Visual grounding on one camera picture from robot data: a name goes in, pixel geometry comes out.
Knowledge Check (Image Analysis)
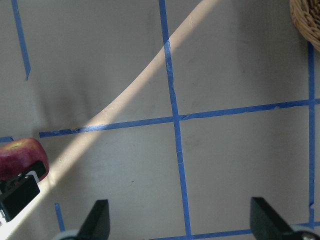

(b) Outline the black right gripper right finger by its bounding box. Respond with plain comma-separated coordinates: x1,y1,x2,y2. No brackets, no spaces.
249,197,299,240

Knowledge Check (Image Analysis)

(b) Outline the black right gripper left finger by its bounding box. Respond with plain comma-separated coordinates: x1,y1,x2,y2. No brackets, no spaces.
76,199,110,240

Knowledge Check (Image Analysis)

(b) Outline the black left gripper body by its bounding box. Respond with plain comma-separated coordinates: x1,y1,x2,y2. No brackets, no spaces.
0,161,47,222

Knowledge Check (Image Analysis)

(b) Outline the red apple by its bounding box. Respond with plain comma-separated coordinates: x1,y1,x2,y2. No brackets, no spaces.
0,137,50,181

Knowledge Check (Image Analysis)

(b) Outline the woven wicker basket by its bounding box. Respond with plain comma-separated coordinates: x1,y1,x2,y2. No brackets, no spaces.
289,0,320,52

